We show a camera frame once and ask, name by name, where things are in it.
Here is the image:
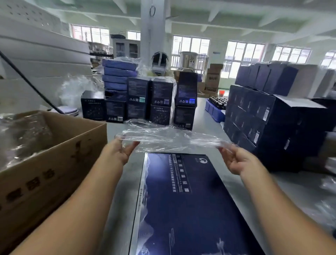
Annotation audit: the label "flat blue wrapped box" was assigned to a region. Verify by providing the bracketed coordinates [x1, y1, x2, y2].
[104, 67, 137, 78]
[102, 58, 137, 71]
[102, 75, 129, 84]
[104, 89, 128, 100]
[104, 82, 128, 91]

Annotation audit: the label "stack of brown shipping cartons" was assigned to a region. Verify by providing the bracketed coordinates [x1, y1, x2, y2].
[197, 64, 224, 98]

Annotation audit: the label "stainless steel water boiler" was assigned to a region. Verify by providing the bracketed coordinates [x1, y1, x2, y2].
[180, 51, 208, 77]

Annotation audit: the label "stack of white foam boards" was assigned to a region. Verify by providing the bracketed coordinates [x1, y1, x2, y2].
[0, 0, 93, 114]

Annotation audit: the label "batch of dark bottles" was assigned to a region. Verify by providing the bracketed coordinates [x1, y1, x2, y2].
[208, 97, 228, 110]

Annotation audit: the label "white head-mounted device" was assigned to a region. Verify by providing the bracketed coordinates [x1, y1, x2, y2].
[152, 52, 169, 77]

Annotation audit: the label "blue plastic crate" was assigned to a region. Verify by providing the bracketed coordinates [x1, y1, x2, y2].
[205, 99, 226, 123]

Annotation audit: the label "person's left forearm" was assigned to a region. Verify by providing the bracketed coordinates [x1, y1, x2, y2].
[10, 151, 124, 255]

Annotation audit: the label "white square pillar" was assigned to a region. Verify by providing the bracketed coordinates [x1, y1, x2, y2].
[140, 0, 167, 65]

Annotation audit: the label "pile of clear bags in carton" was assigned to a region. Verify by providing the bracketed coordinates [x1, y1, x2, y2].
[0, 113, 54, 170]

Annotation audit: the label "large flat dark blue box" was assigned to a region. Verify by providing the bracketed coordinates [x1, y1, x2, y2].
[130, 152, 265, 255]

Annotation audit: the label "person's right hand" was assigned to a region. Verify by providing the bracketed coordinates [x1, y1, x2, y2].
[218, 144, 263, 176]

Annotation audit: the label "big stack of dark blue cartons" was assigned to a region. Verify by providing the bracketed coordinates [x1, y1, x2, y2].
[223, 63, 330, 172]

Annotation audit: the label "white weighing scale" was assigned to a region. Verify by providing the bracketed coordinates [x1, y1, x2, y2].
[50, 105, 80, 117]

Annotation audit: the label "black cable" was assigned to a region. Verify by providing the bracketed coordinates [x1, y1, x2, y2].
[0, 50, 62, 112]

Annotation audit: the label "loose clear plastic bags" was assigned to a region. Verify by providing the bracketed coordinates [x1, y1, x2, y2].
[314, 175, 336, 232]

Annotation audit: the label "group of small dark boxes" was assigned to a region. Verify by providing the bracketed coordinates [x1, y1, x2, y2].
[81, 71, 198, 130]

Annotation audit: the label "row of factory windows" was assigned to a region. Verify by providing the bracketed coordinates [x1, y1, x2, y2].
[71, 25, 336, 80]

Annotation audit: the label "metal storage shelf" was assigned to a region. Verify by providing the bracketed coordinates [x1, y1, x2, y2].
[88, 41, 114, 69]

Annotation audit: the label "clear plastic bag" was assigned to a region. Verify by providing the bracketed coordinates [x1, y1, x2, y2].
[114, 119, 237, 153]

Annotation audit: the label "person's right forearm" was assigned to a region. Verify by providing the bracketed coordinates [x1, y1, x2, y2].
[240, 165, 336, 255]

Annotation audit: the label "person's left hand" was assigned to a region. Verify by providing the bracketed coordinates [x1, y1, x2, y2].
[101, 138, 141, 167]

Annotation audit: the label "heap of crumpled clear film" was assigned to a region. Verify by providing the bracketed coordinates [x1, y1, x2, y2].
[56, 75, 104, 109]

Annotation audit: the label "grey glass-door cabinet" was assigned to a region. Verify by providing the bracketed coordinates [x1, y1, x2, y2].
[112, 38, 141, 60]

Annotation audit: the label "brown open cardboard box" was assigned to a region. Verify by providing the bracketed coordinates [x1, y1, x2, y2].
[0, 110, 108, 255]

